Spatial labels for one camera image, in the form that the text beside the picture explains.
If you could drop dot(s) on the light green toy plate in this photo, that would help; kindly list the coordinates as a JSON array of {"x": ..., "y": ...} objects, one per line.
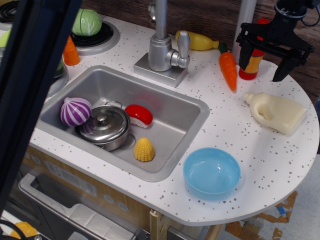
[{"x": 4, "y": 38}]

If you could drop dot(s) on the silver toy faucet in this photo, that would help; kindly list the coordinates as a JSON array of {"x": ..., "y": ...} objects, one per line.
[{"x": 162, "y": 63}]

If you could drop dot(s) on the orange toy carrot tip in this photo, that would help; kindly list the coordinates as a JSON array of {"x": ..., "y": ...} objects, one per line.
[{"x": 70, "y": 54}]

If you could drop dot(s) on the yellow object bottom corner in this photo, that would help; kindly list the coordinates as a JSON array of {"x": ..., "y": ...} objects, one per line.
[{"x": 26, "y": 229}]

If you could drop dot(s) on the steel pot with lid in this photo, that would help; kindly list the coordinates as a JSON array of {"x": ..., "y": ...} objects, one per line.
[{"x": 108, "y": 126}]

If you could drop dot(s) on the dark blurred foreground bar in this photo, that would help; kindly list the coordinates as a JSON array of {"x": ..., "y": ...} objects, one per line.
[{"x": 38, "y": 37}]

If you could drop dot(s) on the stove burner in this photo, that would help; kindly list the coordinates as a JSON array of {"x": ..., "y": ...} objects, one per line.
[
  {"x": 58, "y": 85},
  {"x": 8, "y": 11},
  {"x": 104, "y": 40}
]

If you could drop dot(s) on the green toy cabbage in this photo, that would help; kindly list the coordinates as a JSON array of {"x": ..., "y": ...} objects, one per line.
[{"x": 87, "y": 23}]

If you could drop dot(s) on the yellow toy corn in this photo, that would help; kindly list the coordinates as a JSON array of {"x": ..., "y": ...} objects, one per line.
[{"x": 144, "y": 150}]

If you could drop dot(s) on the orange toy carrot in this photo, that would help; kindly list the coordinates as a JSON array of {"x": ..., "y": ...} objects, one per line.
[{"x": 227, "y": 65}]

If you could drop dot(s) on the front stove burner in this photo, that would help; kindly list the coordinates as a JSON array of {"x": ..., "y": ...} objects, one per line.
[{"x": 58, "y": 85}]

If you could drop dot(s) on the back right stove burner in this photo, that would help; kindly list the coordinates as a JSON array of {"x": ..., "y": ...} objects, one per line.
[{"x": 104, "y": 40}]

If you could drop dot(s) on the cream toy detergent jug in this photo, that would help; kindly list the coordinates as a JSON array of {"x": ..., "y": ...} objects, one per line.
[{"x": 279, "y": 113}]

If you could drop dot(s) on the toy oven door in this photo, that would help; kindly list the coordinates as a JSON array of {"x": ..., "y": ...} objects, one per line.
[{"x": 67, "y": 212}]

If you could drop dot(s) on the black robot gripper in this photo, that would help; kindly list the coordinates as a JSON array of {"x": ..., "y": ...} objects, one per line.
[{"x": 277, "y": 38}]

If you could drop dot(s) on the green toy can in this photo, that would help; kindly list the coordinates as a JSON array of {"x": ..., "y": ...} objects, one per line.
[{"x": 61, "y": 68}]

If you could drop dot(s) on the purple striped toy onion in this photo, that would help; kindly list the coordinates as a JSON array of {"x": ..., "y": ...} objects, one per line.
[{"x": 75, "y": 111}]

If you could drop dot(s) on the silver vertical pole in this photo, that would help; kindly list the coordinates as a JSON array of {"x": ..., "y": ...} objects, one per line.
[{"x": 246, "y": 14}]

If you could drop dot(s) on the red yellow toy bottle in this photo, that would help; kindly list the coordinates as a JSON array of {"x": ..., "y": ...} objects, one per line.
[{"x": 252, "y": 69}]

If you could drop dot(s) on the back left stove burner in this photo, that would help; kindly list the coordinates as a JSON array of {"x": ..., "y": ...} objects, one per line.
[{"x": 8, "y": 11}]

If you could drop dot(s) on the red toy cheese wedge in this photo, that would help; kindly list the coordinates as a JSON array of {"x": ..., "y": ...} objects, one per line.
[{"x": 139, "y": 115}]

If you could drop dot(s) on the silver toy sink basin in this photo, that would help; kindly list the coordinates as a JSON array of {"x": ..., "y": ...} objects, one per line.
[{"x": 135, "y": 125}]

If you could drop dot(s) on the light blue plastic bowl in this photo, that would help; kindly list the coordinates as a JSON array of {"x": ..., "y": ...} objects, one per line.
[{"x": 211, "y": 173}]

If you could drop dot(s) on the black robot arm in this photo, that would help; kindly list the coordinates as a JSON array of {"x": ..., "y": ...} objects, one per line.
[{"x": 296, "y": 6}]

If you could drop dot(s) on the yellow toy squeeze bottle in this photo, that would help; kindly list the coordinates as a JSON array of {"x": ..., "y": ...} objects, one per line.
[{"x": 198, "y": 41}]

